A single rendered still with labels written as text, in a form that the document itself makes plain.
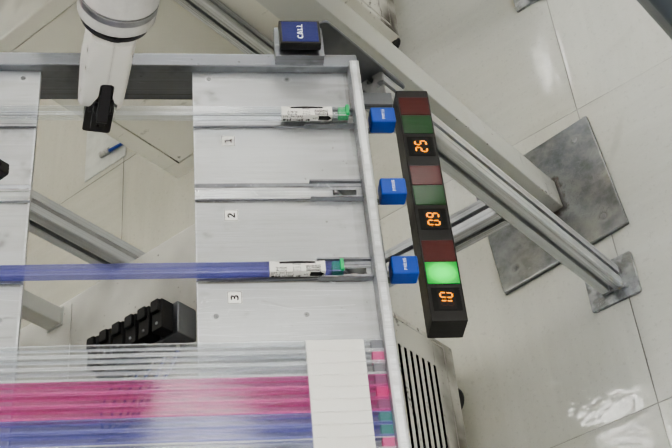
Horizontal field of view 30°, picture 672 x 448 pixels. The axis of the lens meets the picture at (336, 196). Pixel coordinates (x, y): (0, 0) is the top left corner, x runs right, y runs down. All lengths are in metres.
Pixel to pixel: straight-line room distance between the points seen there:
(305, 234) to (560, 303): 0.83
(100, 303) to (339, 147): 0.56
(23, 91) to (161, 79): 0.17
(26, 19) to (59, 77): 1.01
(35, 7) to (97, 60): 1.20
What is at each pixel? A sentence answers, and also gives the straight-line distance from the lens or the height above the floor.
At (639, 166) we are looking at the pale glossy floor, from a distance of 2.18.
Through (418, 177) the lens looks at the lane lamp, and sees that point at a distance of 1.47.
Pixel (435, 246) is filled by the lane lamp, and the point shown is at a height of 0.66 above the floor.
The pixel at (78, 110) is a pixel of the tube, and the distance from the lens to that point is 1.48.
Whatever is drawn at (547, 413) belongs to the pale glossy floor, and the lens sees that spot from 2.07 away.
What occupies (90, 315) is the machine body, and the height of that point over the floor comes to 0.62.
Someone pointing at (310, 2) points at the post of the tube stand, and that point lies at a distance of 1.77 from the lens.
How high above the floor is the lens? 1.65
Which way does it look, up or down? 40 degrees down
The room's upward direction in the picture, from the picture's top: 55 degrees counter-clockwise
